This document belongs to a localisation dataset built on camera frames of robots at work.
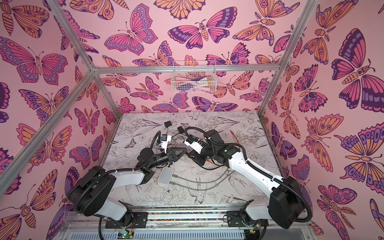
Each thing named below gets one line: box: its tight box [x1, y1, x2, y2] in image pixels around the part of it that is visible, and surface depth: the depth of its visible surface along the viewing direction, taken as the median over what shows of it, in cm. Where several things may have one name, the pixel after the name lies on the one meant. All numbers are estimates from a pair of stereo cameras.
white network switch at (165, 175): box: [157, 166, 175, 186], surface depth 87 cm
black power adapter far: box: [164, 120, 172, 128], surface depth 115 cm
